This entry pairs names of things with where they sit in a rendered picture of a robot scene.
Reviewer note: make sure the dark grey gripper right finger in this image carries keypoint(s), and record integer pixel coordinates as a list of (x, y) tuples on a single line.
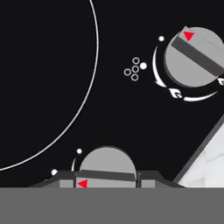
[(150, 179)]

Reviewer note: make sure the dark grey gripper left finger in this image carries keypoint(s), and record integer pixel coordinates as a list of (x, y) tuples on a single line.
[(64, 178)]

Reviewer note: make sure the grey stove knob red pointer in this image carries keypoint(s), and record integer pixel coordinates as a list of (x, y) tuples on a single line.
[(108, 163), (194, 58)]

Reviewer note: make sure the black glass hob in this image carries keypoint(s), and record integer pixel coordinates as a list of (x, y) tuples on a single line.
[(87, 87)]

